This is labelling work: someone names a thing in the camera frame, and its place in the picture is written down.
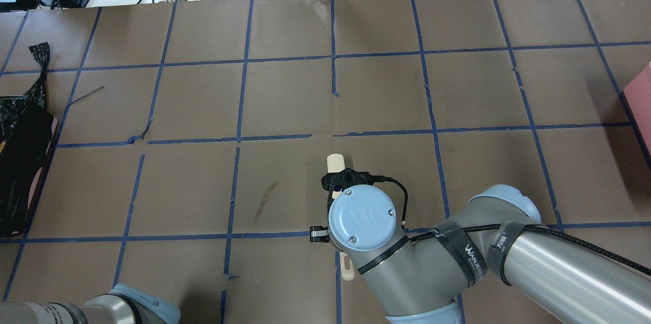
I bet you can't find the beige hand brush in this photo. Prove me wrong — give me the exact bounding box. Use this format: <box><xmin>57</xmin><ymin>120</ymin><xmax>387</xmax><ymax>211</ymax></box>
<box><xmin>327</xmin><ymin>154</ymin><xmax>356</xmax><ymax>281</ymax></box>

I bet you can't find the pink box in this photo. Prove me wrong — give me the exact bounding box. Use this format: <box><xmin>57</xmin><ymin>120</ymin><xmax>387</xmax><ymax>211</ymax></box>
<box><xmin>624</xmin><ymin>62</ymin><xmax>650</xmax><ymax>153</ymax></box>

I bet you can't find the bin with black bag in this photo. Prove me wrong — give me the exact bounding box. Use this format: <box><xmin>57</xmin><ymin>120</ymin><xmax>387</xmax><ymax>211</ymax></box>
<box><xmin>1</xmin><ymin>43</ymin><xmax>58</xmax><ymax>238</ymax></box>

